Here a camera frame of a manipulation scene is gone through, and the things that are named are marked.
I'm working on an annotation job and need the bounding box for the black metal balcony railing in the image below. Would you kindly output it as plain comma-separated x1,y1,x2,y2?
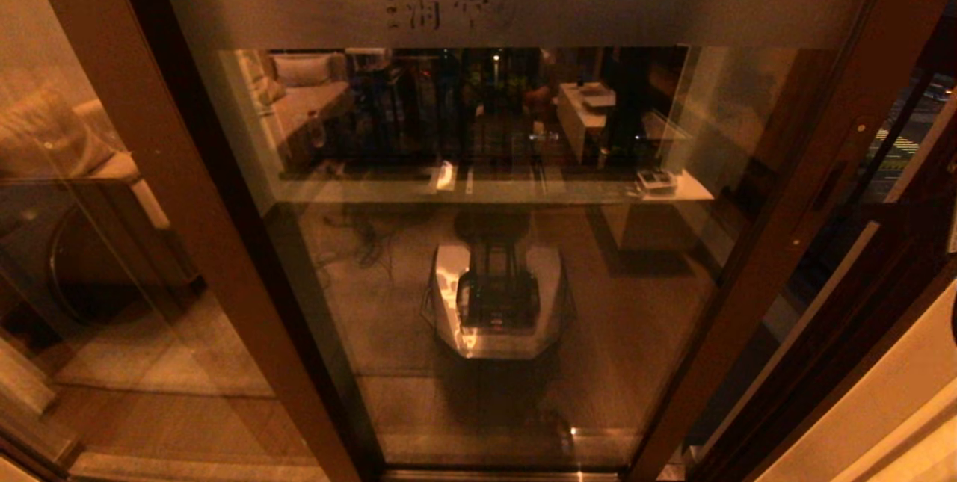
336,49,689,176
793,4,957,303

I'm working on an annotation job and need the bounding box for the front-load washing machine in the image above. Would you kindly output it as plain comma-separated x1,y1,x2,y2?
0,176,195,333

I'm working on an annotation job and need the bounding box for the dark brown door jamb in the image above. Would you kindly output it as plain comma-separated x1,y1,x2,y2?
692,93,957,482

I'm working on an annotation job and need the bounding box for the fixed glass door brown frame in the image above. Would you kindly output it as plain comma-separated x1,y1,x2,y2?
0,0,367,482

